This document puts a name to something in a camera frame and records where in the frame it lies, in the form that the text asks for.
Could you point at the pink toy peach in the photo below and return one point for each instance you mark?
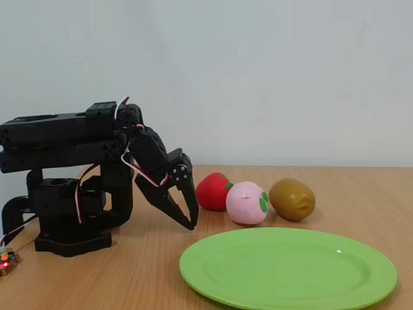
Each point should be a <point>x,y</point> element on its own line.
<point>243,206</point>

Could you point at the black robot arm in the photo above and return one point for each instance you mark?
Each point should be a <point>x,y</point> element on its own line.
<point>64,129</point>

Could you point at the green oval plate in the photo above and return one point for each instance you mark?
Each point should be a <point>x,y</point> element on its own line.
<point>284,268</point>

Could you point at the red toy strawberry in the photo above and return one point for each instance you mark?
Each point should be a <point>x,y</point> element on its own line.
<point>211,193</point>

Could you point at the brown toy kiwi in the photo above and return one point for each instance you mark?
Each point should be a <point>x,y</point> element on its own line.
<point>290,197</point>

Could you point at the small controller circuit board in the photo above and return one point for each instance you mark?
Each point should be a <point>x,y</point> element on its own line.
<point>8,261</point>

